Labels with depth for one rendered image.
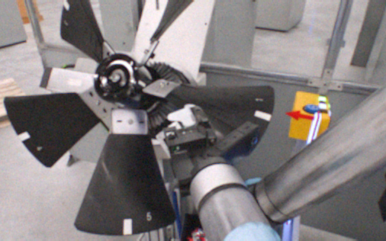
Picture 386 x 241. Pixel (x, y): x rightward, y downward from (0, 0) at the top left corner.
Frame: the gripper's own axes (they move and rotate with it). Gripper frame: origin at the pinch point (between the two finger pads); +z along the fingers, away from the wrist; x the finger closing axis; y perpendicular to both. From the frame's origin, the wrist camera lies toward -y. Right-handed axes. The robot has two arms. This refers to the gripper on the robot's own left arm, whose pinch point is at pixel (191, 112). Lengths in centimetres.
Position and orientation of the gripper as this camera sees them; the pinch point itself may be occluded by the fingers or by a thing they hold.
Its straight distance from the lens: 55.5
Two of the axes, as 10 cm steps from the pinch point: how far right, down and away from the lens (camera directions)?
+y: -9.6, 2.3, -1.7
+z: -2.7, -5.1, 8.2
